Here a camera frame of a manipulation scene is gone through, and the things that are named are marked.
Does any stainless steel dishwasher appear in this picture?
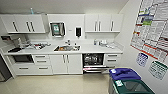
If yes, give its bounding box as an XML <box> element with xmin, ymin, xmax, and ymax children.
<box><xmin>81</xmin><ymin>52</ymin><xmax>112</xmax><ymax>75</ymax></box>

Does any grey dishwasher rack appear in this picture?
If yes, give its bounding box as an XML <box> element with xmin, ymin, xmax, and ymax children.
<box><xmin>83</xmin><ymin>55</ymin><xmax>104</xmax><ymax>66</ymax></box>

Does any dish soap bottle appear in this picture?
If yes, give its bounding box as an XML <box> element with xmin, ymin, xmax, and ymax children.
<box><xmin>93</xmin><ymin>39</ymin><xmax>98</xmax><ymax>46</ymax></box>

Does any chrome faucet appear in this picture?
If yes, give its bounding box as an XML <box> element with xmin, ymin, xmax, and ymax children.
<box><xmin>65</xmin><ymin>39</ymin><xmax>72</xmax><ymax>46</ymax></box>

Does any black soap dispenser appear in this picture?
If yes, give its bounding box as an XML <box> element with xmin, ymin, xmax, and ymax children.
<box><xmin>75</xmin><ymin>26</ymin><xmax>83</xmax><ymax>38</ymax></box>

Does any steel kitchen sink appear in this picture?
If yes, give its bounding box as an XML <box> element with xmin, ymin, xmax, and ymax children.
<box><xmin>53</xmin><ymin>44</ymin><xmax>81</xmax><ymax>53</ymax></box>

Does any stack of white dishes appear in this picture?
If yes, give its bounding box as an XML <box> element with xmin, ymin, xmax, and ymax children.
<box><xmin>98</xmin><ymin>39</ymin><xmax>108</xmax><ymax>47</ymax></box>

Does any white two-door sink cabinet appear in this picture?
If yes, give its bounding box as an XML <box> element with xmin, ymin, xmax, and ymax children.
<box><xmin>48</xmin><ymin>53</ymin><xmax>84</xmax><ymax>75</ymax></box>

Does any white folded cloth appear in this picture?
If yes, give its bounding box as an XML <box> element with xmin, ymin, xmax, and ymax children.
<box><xmin>105</xmin><ymin>43</ymin><xmax>116</xmax><ymax>50</ymax></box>

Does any grey paper towel dispenser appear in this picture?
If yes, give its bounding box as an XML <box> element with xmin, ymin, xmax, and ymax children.
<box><xmin>49</xmin><ymin>21</ymin><xmax>66</xmax><ymax>38</ymax></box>

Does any blue lid waste bin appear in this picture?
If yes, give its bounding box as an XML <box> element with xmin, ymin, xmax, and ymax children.
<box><xmin>108</xmin><ymin>67</ymin><xmax>142</xmax><ymax>81</ymax></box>

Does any green lid waste bin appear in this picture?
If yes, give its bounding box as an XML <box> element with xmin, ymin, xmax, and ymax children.
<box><xmin>107</xmin><ymin>78</ymin><xmax>156</xmax><ymax>94</ymax></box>

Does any black built-in microwave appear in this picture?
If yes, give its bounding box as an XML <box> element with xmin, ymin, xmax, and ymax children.
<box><xmin>11</xmin><ymin>54</ymin><xmax>35</xmax><ymax>65</ymax></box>

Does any small blue bottle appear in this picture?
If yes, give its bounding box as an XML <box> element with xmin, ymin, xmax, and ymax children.
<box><xmin>29</xmin><ymin>7</ymin><xmax>35</xmax><ymax>15</ymax></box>

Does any wide white drawer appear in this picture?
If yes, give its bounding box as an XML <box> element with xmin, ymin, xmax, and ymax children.
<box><xmin>13</xmin><ymin>63</ymin><xmax>36</xmax><ymax>77</ymax></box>

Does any black flat counter mat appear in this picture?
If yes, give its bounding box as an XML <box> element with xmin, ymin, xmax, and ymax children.
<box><xmin>7</xmin><ymin>47</ymin><xmax>23</xmax><ymax>54</ymax></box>

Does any white wall cabinet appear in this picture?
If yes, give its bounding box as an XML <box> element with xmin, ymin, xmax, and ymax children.
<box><xmin>83</xmin><ymin>12</ymin><xmax>125</xmax><ymax>34</ymax></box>
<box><xmin>0</xmin><ymin>13</ymin><xmax>47</xmax><ymax>35</ymax></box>

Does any small blue wall sign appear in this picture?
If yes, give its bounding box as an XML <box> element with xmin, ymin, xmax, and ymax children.
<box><xmin>135</xmin><ymin>51</ymin><xmax>150</xmax><ymax>68</ymax></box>

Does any wire dish drying rack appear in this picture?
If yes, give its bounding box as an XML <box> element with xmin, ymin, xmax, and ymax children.
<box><xmin>13</xmin><ymin>35</ymin><xmax>28</xmax><ymax>48</ymax></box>

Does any large printed wall poster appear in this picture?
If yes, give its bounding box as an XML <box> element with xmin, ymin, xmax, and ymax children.
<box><xmin>129</xmin><ymin>0</ymin><xmax>168</xmax><ymax>64</ymax></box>

